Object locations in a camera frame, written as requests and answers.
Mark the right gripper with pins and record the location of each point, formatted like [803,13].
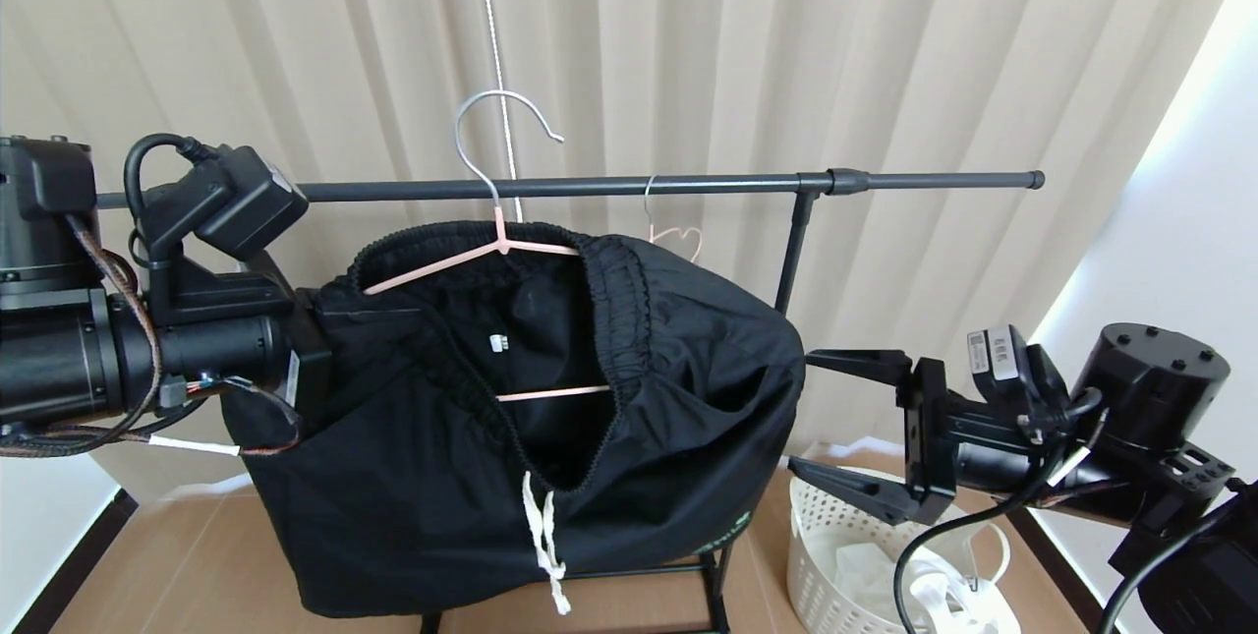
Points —
[983,447]

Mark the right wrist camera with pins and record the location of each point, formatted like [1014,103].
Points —
[1002,359]

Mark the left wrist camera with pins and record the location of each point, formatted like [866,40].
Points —
[246,201]

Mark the white laundry basket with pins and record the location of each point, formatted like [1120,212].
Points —
[816,555]

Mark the white garment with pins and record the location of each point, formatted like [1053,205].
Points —
[875,575]

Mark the black clothes rack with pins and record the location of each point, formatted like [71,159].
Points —
[688,185]

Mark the pink clothes hanger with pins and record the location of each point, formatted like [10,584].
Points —
[462,259]
[649,211]

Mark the beige curtain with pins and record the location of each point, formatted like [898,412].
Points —
[786,44]

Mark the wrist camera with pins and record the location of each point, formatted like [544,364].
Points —
[1002,359]
[246,201]

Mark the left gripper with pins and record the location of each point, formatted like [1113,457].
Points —
[216,354]

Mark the black shorts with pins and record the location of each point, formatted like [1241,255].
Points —
[393,496]

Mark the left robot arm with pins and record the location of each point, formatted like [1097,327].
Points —
[39,221]

